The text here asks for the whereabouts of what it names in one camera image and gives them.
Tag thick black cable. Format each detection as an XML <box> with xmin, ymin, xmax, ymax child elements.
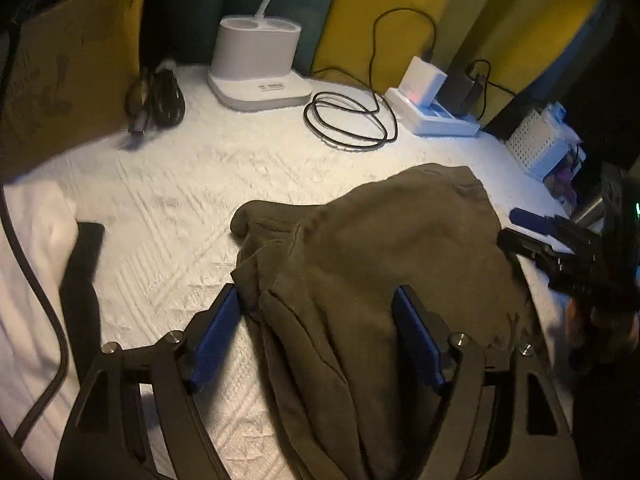
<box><xmin>0</xmin><ymin>25</ymin><xmax>71</xmax><ymax>448</ymax></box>

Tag white plastic basket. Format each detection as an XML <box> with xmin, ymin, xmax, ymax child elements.
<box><xmin>505</xmin><ymin>110</ymin><xmax>571</xmax><ymax>181</ymax></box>

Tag white power strip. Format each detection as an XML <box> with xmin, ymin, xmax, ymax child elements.
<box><xmin>385</xmin><ymin>87</ymin><xmax>482</xmax><ymax>137</ymax></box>

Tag white charger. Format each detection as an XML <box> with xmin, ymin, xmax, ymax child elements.
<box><xmin>397</xmin><ymin>56</ymin><xmax>447</xmax><ymax>111</ymax></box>

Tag brown cardboard box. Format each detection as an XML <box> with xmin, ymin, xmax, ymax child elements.
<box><xmin>0</xmin><ymin>0</ymin><xmax>165</xmax><ymax>181</ymax></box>

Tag steel bottle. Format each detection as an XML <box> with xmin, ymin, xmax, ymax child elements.
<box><xmin>570</xmin><ymin>192</ymin><xmax>608</xmax><ymax>228</ymax></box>

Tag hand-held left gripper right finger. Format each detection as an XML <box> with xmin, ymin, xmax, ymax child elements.
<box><xmin>392</xmin><ymin>285</ymin><xmax>583</xmax><ymax>480</ymax></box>

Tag person's right hand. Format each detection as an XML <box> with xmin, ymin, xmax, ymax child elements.
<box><xmin>566</xmin><ymin>300</ymin><xmax>640</xmax><ymax>373</ymax></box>

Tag white cloth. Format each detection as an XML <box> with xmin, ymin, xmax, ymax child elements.
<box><xmin>0</xmin><ymin>180</ymin><xmax>81</xmax><ymax>436</ymax></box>

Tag thin black cable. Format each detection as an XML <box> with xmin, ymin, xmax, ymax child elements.
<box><xmin>465</xmin><ymin>58</ymin><xmax>526</xmax><ymax>98</ymax></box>

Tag black charger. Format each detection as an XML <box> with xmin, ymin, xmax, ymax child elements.
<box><xmin>440</xmin><ymin>72</ymin><xmax>483</xmax><ymax>118</ymax></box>

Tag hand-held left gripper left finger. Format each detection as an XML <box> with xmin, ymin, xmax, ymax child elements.
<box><xmin>54</xmin><ymin>284</ymin><xmax>242</xmax><ymax>480</ymax></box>

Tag dark bundled cable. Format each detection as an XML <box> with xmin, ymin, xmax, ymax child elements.
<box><xmin>125</xmin><ymin>60</ymin><xmax>187</xmax><ymax>136</ymax></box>

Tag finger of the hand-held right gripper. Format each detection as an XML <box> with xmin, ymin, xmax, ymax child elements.
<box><xmin>497</xmin><ymin>228</ymin><xmax>556</xmax><ymax>266</ymax></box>
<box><xmin>509</xmin><ymin>207</ymin><xmax>576</xmax><ymax>233</ymax></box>

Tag purple cloth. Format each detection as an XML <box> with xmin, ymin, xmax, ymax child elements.
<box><xmin>547</xmin><ymin>160</ymin><xmax>581</xmax><ymax>201</ymax></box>

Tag coiled black cable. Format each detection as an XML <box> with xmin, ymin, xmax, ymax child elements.
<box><xmin>304</xmin><ymin>8</ymin><xmax>438</xmax><ymax>151</ymax></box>

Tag brown t-shirt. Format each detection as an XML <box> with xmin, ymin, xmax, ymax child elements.
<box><xmin>230</xmin><ymin>162</ymin><xmax>531</xmax><ymax>480</ymax></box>

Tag white desk lamp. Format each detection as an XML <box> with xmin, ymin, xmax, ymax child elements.
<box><xmin>207</xmin><ymin>0</ymin><xmax>313</xmax><ymax>112</ymax></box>

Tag black strap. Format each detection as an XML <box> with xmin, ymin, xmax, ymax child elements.
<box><xmin>59</xmin><ymin>221</ymin><xmax>106</xmax><ymax>376</ymax></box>

